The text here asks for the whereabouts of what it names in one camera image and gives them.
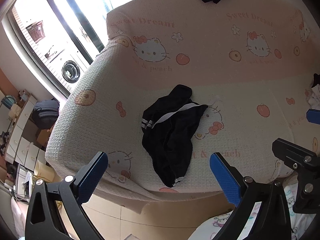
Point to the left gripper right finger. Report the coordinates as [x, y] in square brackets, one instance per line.
[273, 218]

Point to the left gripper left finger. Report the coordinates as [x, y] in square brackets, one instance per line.
[43, 218]

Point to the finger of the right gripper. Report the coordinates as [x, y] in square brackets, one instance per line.
[313, 116]

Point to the navy shorts white stripes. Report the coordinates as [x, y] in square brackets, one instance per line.
[168, 126]

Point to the white and dark clothes pile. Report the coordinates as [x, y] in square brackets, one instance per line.
[314, 96]

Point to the white drawer cabinet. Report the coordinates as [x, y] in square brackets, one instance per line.
[22, 146]

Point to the cardboard box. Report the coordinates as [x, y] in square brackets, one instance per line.
[44, 136]

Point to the pink cream Hello Kitty blanket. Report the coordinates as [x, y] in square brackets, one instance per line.
[181, 79]

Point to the dark blue backpack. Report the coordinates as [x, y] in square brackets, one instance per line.
[45, 113]

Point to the washing machine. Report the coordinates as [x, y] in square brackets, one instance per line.
[70, 71]

